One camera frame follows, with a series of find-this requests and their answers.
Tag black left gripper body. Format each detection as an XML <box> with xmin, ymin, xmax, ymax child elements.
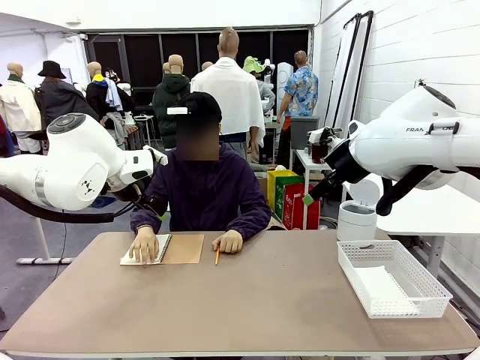
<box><xmin>113</xmin><ymin>180</ymin><xmax>154</xmax><ymax>206</ymax></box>

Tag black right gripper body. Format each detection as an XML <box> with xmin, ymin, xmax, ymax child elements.
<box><xmin>324</xmin><ymin>141</ymin><xmax>371</xmax><ymax>185</ymax></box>

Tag spiral notebook with brown cover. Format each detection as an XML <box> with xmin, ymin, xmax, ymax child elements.
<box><xmin>119</xmin><ymin>233</ymin><xmax>206</xmax><ymax>266</ymax></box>

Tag white paper sheet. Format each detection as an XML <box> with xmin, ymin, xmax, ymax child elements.
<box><xmin>354</xmin><ymin>265</ymin><xmax>421</xmax><ymax>316</ymax></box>

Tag person's right forearm purple sleeve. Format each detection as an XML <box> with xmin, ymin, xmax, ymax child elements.
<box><xmin>130</xmin><ymin>208</ymin><xmax>167</xmax><ymax>236</ymax></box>

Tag person's left forearm purple sleeve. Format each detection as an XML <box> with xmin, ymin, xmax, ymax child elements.
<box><xmin>226</xmin><ymin>208</ymin><xmax>272</xmax><ymax>242</ymax></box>

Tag person's right hand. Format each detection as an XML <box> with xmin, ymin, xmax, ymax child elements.
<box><xmin>129</xmin><ymin>225</ymin><xmax>161</xmax><ymax>265</ymax></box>

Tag person's left hand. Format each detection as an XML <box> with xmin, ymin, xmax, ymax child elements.
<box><xmin>211</xmin><ymin>229</ymin><xmax>244</xmax><ymax>254</ymax></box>

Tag glass jar with dark liquid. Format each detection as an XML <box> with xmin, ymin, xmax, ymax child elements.
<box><xmin>310</xmin><ymin>144</ymin><xmax>329</xmax><ymax>164</ymax></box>

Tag white shelf table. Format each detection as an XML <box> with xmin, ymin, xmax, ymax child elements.
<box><xmin>294</xmin><ymin>148</ymin><xmax>338</xmax><ymax>230</ymax></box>

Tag red paper bag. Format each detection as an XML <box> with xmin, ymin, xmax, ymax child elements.
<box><xmin>283</xmin><ymin>182</ymin><xmax>323</xmax><ymax>230</ymax></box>

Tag green paper bag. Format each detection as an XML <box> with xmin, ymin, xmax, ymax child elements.
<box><xmin>274</xmin><ymin>175</ymin><xmax>305</xmax><ymax>223</ymax></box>

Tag white round trash can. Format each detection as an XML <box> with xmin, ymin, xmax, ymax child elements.
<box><xmin>337</xmin><ymin>178</ymin><xmax>384</xmax><ymax>243</ymax></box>

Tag person in purple jacket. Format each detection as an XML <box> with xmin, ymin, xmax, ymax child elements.
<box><xmin>130</xmin><ymin>91</ymin><xmax>272</xmax><ymax>243</ymax></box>

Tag yellow paper bag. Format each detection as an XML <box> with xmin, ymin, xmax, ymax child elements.
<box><xmin>266</xmin><ymin>169</ymin><xmax>299</xmax><ymax>222</ymax></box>

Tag gray bin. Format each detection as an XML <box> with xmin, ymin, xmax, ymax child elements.
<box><xmin>290</xmin><ymin>115</ymin><xmax>320</xmax><ymax>151</ymax></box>

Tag cardboard box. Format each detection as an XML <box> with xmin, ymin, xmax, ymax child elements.
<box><xmin>256</xmin><ymin>175</ymin><xmax>269</xmax><ymax>202</ymax></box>

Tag small white background table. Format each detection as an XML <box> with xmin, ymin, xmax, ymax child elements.
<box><xmin>133</xmin><ymin>114</ymin><xmax>155</xmax><ymax>148</ymax></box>

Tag black framed leaning panel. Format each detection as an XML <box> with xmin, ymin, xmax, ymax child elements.
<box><xmin>348</xmin><ymin>10</ymin><xmax>375</xmax><ymax>131</ymax></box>
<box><xmin>324</xmin><ymin>13</ymin><xmax>363</xmax><ymax>131</ymax></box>

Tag mannequin with dark green jacket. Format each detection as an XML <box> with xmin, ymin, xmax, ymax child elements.
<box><xmin>152</xmin><ymin>54</ymin><xmax>192</xmax><ymax>149</ymax></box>

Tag white side desk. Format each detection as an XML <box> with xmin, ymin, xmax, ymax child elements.
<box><xmin>343</xmin><ymin>175</ymin><xmax>480</xmax><ymax>279</ymax></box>

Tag tall white column appliance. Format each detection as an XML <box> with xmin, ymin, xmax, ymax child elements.
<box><xmin>276</xmin><ymin>61</ymin><xmax>295</xmax><ymax>110</ymax></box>

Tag mannequin with yellow collar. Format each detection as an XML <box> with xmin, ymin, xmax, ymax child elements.
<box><xmin>85</xmin><ymin>61</ymin><xmax>136</xmax><ymax>122</ymax></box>

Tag white stand foot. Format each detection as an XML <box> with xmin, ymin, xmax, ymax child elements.
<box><xmin>16</xmin><ymin>217</ymin><xmax>74</xmax><ymax>266</ymax></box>

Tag black cap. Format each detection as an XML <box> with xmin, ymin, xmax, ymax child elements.
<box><xmin>166</xmin><ymin>91</ymin><xmax>223</xmax><ymax>125</ymax></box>

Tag mannequin with black bucket hat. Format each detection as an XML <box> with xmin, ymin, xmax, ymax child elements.
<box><xmin>34</xmin><ymin>60</ymin><xmax>99</xmax><ymax>131</ymax></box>

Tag mannequin with white cape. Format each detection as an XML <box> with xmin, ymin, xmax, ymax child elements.
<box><xmin>190</xmin><ymin>26</ymin><xmax>266</xmax><ymax>163</ymax></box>

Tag mannequin with green hat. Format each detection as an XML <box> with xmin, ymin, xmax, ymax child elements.
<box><xmin>242</xmin><ymin>55</ymin><xmax>277</xmax><ymax>113</ymax></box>

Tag mannequin with cream coat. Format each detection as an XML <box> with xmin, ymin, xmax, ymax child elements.
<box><xmin>0</xmin><ymin>62</ymin><xmax>42</xmax><ymax>155</ymax></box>

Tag white perforated plastic basket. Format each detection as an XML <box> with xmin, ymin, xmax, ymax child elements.
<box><xmin>336</xmin><ymin>239</ymin><xmax>454</xmax><ymax>320</ymax></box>

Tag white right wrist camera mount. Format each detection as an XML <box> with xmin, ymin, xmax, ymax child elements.
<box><xmin>307</xmin><ymin>126</ymin><xmax>344</xmax><ymax>152</ymax></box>

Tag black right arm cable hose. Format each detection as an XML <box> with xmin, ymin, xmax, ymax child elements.
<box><xmin>376</xmin><ymin>164</ymin><xmax>461</xmax><ymax>218</ymax></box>

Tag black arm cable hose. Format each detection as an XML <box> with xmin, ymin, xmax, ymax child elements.
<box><xmin>0</xmin><ymin>184</ymin><xmax>116</xmax><ymax>224</ymax></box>
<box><xmin>376</xmin><ymin>164</ymin><xmax>461</xmax><ymax>218</ymax></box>

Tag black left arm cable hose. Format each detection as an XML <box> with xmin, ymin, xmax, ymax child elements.
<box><xmin>0</xmin><ymin>184</ymin><xmax>116</xmax><ymax>224</ymax></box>

